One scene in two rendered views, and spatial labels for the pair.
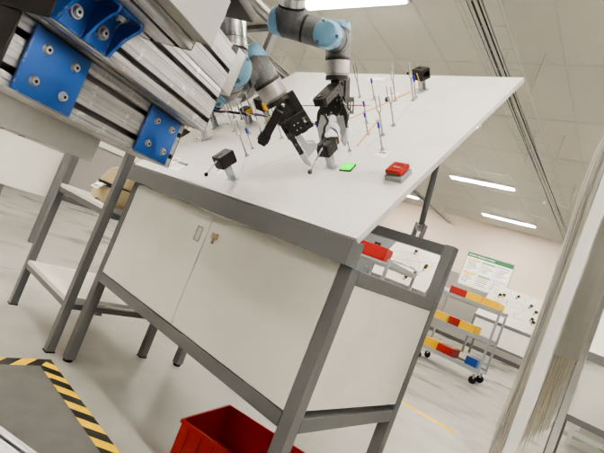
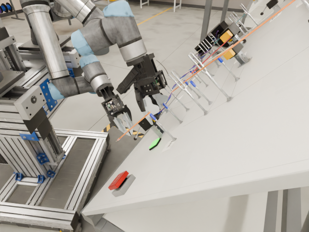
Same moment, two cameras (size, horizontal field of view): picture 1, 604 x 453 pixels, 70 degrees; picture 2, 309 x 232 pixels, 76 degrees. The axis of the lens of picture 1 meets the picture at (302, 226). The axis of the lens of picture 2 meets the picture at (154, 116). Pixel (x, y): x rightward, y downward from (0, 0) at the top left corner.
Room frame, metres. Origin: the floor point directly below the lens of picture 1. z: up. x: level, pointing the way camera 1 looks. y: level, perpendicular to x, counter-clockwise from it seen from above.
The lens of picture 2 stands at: (1.25, -0.50, 1.58)
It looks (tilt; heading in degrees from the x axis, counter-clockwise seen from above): 40 degrees down; 78
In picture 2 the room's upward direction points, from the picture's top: straight up
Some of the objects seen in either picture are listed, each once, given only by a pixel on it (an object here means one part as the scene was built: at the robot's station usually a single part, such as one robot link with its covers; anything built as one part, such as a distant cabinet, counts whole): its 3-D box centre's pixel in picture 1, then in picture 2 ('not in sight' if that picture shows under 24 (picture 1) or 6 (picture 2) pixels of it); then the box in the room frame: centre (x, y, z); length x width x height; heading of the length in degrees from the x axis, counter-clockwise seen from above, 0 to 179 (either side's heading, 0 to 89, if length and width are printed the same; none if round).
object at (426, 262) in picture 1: (401, 286); not in sight; (8.35, -2.18, 0.83); 1.18 x 0.72 x 1.65; 51
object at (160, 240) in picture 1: (155, 246); not in sight; (1.66, 0.49, 0.60); 0.55 x 0.02 x 0.39; 49
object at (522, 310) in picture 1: (505, 327); not in sight; (9.20, -4.79, 0.83); 1.18 x 0.72 x 1.65; 51
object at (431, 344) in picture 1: (456, 329); not in sight; (5.93, -2.47, 0.54); 0.99 x 0.50 x 1.08; 53
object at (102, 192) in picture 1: (135, 190); not in sight; (2.12, 0.82, 0.76); 0.30 x 0.21 x 0.20; 142
